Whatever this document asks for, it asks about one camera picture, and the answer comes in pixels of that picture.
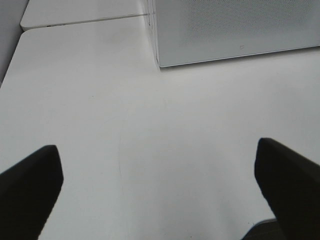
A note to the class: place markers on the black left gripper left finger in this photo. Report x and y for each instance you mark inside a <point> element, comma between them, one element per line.
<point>28,193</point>

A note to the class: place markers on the white microwave oven body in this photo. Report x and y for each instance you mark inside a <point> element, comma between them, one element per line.
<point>153,30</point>

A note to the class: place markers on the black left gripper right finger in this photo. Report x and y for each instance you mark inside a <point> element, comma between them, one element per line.
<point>290,183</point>

